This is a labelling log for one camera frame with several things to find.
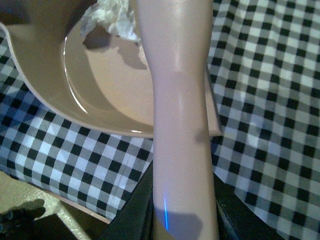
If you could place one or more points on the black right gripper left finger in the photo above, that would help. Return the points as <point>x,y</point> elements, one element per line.
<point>135,219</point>

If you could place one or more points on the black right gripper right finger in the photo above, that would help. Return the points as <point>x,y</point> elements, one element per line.
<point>235,220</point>

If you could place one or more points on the beige plastic dustpan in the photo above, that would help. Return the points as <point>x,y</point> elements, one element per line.
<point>100,82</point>

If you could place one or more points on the beige hand brush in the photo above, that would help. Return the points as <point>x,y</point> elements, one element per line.
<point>176,36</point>

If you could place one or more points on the white tissue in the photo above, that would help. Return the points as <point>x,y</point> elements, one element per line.
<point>116,17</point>

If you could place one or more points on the black white checkered bedsheet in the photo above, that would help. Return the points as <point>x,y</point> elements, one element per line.
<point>264,67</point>

